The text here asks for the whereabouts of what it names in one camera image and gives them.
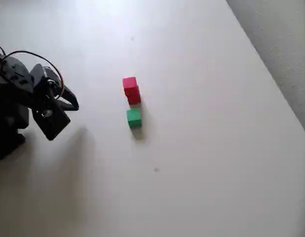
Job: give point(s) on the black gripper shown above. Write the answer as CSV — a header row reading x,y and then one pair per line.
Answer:
x,y
68,98

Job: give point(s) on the green block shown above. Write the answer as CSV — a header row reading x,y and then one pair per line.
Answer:
x,y
134,118

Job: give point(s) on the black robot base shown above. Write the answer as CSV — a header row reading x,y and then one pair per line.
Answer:
x,y
7,144

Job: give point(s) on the black camera box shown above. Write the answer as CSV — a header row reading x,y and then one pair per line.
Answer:
x,y
52,118

